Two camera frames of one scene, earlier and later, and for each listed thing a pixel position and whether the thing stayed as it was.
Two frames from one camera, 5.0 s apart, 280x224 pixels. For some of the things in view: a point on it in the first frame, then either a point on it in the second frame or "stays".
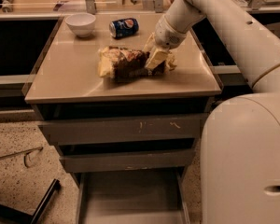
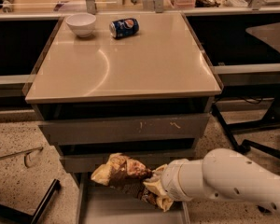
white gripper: x=167 y=35 -> x=170 y=177
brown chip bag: x=119 y=63 -> x=127 y=175
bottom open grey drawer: x=133 y=197 stays
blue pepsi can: x=122 y=28 stays
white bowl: x=81 y=23 stays
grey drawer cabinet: x=133 y=145 stays
